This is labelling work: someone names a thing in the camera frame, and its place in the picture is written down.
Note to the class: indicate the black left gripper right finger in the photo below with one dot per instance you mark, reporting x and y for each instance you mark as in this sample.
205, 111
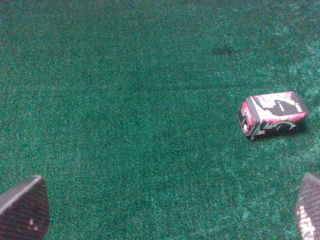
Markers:
307, 210

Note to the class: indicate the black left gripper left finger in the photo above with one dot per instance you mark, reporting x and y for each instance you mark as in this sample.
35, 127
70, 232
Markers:
24, 210

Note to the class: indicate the black pink patterned tin box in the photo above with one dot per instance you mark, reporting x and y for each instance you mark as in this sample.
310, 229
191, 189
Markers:
272, 113

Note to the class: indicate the green velvet table cloth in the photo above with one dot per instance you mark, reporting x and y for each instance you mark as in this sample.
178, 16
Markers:
128, 109

